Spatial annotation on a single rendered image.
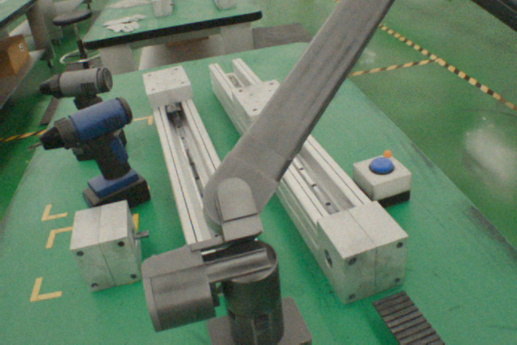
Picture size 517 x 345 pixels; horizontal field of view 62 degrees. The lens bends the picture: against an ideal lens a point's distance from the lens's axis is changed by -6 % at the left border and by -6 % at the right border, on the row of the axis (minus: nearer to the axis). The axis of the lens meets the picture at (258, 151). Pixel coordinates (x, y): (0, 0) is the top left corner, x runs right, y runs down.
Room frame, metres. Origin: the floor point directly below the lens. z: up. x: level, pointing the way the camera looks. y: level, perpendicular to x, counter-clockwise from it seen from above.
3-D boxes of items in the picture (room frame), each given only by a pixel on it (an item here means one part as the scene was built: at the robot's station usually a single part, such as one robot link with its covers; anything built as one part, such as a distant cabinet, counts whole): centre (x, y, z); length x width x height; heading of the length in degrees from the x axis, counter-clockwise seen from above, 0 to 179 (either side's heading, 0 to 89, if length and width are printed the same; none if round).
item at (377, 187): (0.67, -0.21, 0.81); 0.10 x 0.08 x 0.06; 103
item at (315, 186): (0.92, -0.03, 0.82); 0.80 x 0.10 x 0.09; 13
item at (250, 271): (0.31, 0.03, 0.98); 0.07 x 0.06 x 0.07; 102
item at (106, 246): (0.58, 0.26, 0.83); 0.11 x 0.10 x 0.10; 101
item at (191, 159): (0.87, 0.16, 0.82); 0.80 x 0.10 x 0.09; 13
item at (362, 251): (0.49, -0.14, 0.83); 0.12 x 0.09 x 0.10; 103
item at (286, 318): (0.31, 0.03, 0.92); 0.10 x 0.07 x 0.07; 103
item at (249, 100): (0.92, -0.03, 0.87); 0.16 x 0.11 x 0.07; 13
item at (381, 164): (0.67, -0.22, 0.84); 0.04 x 0.04 x 0.02
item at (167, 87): (1.12, 0.22, 0.87); 0.16 x 0.11 x 0.07; 13
